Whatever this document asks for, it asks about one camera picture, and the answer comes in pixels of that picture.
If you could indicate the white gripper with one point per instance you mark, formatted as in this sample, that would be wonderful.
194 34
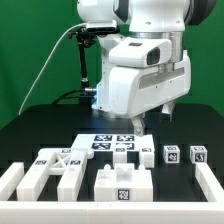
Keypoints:
135 91

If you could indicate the white tagged cube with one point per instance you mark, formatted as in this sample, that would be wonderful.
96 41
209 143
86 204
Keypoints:
171 154
198 154

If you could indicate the white rear camera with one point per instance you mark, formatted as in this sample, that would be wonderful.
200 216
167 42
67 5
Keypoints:
101 26

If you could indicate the white tagged cube left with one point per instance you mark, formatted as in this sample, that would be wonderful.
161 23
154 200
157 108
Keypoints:
171 154

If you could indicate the white chair seat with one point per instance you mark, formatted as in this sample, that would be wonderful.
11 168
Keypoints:
123 183

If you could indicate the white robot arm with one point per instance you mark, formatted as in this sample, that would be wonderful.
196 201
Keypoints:
141 19

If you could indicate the black camera stand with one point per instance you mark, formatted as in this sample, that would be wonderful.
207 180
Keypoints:
84 40

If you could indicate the white marker base plate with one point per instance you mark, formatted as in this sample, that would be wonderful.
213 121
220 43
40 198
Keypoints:
108 142

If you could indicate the white chair back frame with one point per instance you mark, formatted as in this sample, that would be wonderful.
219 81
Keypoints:
69 163

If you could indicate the white tagged cube right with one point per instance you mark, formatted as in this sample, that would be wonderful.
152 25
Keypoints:
198 154

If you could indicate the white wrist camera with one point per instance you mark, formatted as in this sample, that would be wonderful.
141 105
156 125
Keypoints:
141 53

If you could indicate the white U-shaped fence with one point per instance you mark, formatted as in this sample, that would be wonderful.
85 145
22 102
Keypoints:
211 211

